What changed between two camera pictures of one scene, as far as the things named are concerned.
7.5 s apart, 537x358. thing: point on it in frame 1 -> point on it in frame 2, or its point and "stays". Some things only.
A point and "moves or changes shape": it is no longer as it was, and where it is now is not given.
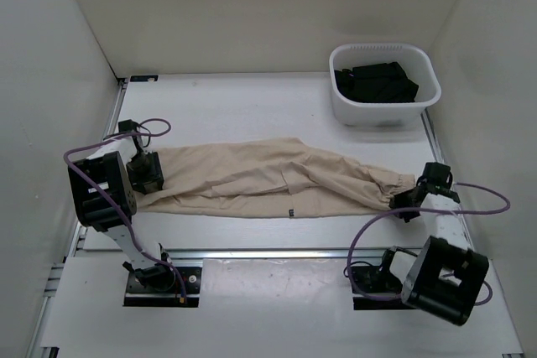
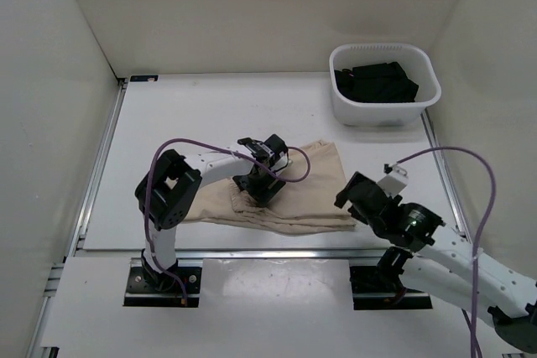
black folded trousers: (383, 82) stays
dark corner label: (143, 78) stays
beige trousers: (282, 178) moves or changes shape
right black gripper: (398, 200) -> (341, 198)
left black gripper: (155, 177) -> (261, 194)
